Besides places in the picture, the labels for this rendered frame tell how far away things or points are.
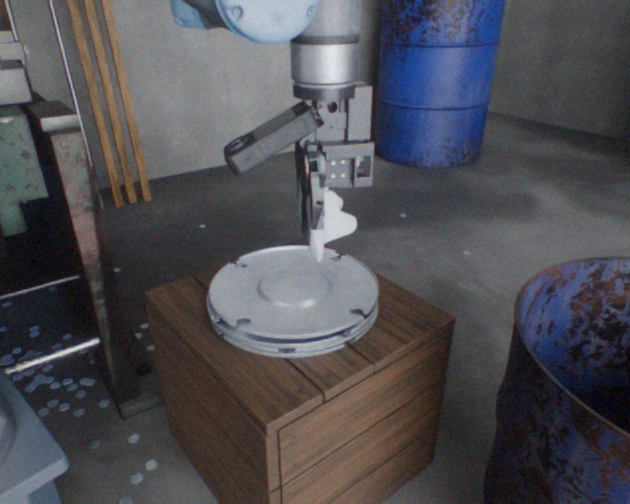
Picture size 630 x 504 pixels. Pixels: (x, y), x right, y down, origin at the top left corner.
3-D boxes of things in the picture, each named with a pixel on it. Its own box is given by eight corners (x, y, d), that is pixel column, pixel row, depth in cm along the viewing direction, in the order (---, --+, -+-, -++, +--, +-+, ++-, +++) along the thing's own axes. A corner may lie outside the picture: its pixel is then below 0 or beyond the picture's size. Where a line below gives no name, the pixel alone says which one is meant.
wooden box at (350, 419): (434, 461, 101) (457, 317, 85) (276, 587, 80) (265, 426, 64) (310, 357, 129) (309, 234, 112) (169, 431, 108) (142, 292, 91)
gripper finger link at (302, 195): (343, 239, 70) (348, 182, 64) (301, 243, 69) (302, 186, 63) (337, 225, 73) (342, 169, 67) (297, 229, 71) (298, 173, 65)
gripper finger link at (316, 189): (327, 231, 59) (323, 155, 57) (314, 233, 59) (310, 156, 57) (318, 223, 64) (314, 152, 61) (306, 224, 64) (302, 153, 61)
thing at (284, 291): (283, 236, 106) (283, 233, 105) (408, 278, 91) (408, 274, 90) (173, 297, 85) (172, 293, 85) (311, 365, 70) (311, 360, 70)
